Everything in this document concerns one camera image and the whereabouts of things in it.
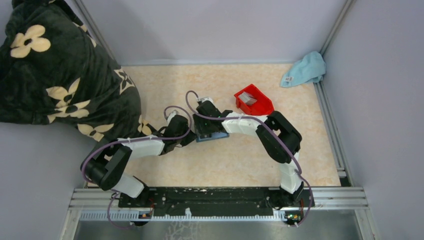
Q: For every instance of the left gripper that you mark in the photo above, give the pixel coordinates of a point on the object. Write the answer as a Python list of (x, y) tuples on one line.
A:
[(190, 137)]

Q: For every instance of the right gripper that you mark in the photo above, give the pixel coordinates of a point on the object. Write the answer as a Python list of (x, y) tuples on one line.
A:
[(199, 121)]

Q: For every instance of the teal card holder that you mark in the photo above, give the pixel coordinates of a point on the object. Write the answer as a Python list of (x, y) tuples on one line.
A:
[(212, 136)]

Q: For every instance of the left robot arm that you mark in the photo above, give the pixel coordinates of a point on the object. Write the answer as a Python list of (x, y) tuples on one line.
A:
[(105, 165)]

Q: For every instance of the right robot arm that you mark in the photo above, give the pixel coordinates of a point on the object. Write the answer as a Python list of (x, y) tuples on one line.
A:
[(280, 139)]

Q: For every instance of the silver credit cards stack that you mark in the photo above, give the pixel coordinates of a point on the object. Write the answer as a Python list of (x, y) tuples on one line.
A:
[(247, 98)]

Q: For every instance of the red plastic bin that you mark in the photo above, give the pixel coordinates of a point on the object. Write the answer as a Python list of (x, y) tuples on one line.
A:
[(263, 106)]

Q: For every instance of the light blue cloth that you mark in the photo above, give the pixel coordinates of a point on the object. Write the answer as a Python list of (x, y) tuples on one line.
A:
[(310, 69)]

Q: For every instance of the black floral blanket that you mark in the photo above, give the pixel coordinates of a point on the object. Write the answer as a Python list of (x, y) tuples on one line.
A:
[(53, 71)]

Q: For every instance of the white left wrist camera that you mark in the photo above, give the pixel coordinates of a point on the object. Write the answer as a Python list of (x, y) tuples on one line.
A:
[(171, 115)]

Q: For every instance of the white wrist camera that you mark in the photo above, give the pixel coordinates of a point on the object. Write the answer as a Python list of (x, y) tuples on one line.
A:
[(171, 115), (205, 99)]

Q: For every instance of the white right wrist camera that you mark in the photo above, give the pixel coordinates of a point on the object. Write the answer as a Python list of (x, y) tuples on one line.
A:
[(205, 99)]

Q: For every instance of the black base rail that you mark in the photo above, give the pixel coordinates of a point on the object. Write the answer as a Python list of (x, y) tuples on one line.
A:
[(221, 203)]

